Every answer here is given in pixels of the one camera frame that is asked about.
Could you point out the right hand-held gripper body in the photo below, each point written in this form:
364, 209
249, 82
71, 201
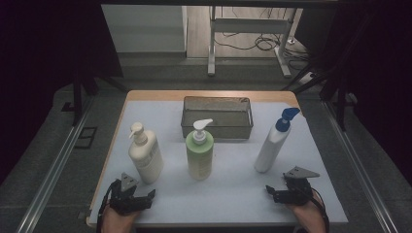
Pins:
298, 189

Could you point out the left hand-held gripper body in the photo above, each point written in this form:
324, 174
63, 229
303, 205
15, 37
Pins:
124, 197

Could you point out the cream pump bottle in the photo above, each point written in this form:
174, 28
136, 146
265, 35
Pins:
145, 158

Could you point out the white bottle with blue pump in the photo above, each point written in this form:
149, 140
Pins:
270, 145

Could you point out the green pump bottle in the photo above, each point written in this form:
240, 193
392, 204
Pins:
199, 155

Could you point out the grey metal mesh basket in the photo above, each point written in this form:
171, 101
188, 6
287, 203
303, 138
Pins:
217, 127

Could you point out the person's left hand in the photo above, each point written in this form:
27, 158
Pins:
118, 221

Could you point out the person's right hand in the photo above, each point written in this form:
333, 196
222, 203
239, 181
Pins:
307, 216

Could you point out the black stand legs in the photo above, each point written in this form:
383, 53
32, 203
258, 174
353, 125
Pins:
77, 97
340, 97

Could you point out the white power strip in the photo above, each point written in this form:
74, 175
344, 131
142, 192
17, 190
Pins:
307, 78

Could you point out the white cabinet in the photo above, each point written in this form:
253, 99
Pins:
144, 29

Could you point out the metal floor rail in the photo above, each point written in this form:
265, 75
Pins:
53, 168
359, 168

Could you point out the white desk frame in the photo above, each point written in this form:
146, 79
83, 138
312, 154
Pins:
249, 25

